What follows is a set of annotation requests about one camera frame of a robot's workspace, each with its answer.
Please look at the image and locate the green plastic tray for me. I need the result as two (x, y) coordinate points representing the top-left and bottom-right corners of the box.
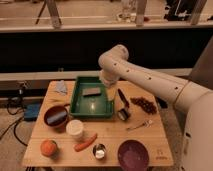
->
(70, 76), (114, 119)

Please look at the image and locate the dark red bowl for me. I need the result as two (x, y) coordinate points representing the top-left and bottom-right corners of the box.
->
(44, 105), (68, 128)

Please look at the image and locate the orange carrot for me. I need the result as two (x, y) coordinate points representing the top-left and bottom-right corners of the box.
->
(74, 134), (97, 152)

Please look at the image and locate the orange fruit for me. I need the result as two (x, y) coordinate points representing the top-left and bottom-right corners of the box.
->
(40, 139), (58, 157)

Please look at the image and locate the black cable on floor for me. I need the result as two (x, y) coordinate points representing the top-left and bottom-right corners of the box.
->
(0, 96), (29, 148)

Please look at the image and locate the small metal cup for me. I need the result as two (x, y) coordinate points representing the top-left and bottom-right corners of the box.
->
(93, 144), (106, 160)

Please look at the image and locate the bunch of dark grapes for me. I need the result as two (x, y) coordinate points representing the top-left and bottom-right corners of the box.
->
(131, 97), (157, 114)

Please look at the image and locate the blue box on floor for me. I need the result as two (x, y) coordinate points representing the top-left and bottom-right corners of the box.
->
(24, 103), (41, 121)

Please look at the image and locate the silver fork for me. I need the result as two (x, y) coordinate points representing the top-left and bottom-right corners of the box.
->
(126, 120), (153, 131)

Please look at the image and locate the white cup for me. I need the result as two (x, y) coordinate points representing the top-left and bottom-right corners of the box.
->
(66, 119), (84, 140)

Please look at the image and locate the light blue cloth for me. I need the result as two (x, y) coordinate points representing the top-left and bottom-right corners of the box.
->
(55, 80), (67, 95)

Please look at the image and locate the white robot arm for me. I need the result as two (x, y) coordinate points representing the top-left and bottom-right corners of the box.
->
(98, 44), (213, 171)

